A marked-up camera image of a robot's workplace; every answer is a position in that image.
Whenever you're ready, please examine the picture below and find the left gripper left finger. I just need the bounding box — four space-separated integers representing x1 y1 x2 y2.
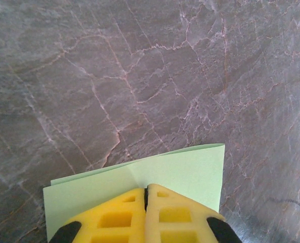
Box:
48 187 147 243

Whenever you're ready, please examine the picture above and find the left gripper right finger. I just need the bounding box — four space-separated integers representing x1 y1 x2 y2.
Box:
146 183 241 243

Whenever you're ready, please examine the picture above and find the light green paper sheet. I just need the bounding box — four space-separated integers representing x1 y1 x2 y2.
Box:
42 143 226 243

